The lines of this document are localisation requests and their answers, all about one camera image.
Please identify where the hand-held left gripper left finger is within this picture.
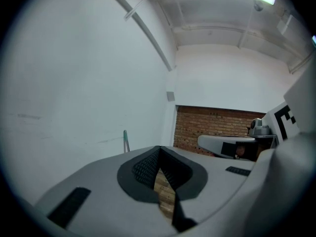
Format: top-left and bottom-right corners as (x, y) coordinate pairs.
(34, 146), (178, 233)

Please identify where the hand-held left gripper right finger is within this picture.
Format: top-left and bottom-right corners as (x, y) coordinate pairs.
(160, 146), (255, 233)

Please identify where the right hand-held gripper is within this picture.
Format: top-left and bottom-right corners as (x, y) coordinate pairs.
(197, 65), (316, 159)

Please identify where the white ceiling pipe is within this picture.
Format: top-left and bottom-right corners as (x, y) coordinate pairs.
(171, 23), (292, 49)

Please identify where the silver fisheye camera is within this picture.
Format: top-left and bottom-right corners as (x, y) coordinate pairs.
(246, 117), (278, 138)

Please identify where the white curved wall pipe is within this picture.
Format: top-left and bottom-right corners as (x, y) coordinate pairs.
(96, 0), (173, 72)

